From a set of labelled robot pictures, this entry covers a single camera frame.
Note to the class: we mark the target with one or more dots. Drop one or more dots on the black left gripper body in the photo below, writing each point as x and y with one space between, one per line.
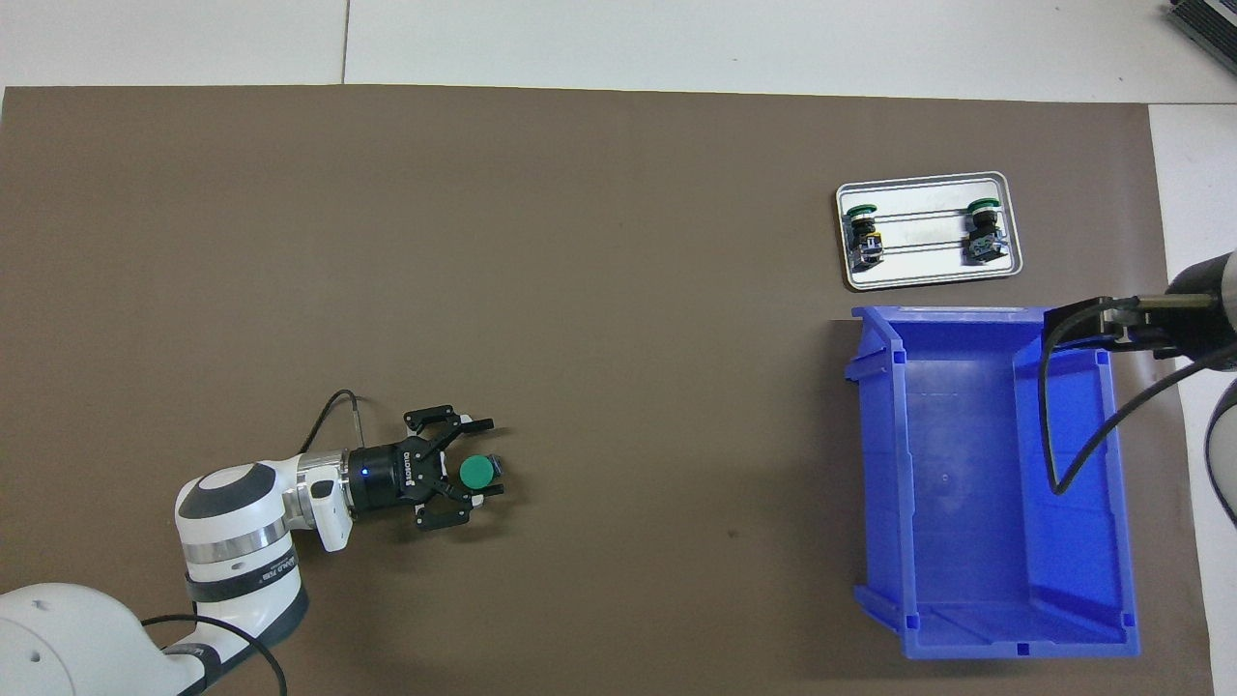
391 476

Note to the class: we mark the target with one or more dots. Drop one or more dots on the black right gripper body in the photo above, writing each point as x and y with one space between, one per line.
1198 333

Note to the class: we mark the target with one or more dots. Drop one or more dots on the green push button switch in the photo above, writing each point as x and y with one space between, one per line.
863 232
984 230
475 472

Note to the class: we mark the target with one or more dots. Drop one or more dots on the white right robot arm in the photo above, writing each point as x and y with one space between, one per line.
1225 454

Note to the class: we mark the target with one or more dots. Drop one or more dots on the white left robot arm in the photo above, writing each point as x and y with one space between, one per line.
232 522

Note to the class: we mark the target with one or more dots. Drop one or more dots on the grey metal tray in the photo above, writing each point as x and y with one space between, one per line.
923 261

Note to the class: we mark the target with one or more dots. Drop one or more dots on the brown table mat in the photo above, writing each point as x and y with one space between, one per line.
628 242

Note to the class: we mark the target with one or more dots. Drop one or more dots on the blue plastic storage bin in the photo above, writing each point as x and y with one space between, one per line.
966 503

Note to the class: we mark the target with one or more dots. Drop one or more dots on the grey ribbed device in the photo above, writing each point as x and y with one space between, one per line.
1208 24

